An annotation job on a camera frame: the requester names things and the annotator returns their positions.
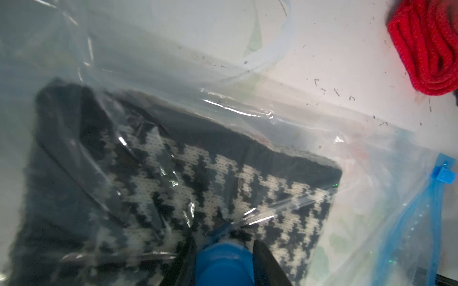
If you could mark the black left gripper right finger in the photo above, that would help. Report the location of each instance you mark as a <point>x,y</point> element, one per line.
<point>267,271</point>

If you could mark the blue bag zipper clip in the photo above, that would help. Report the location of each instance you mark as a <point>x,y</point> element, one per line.
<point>443,174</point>

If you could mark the houndstooth black white scarf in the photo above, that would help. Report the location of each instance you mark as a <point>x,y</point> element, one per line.
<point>114,178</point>

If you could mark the red knitted scarf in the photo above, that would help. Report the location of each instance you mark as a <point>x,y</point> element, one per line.
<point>425,35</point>

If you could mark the clear plastic vacuum bag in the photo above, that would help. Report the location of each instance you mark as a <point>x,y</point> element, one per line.
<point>210,58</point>

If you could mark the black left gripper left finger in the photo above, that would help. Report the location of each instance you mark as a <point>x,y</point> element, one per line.
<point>182,271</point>

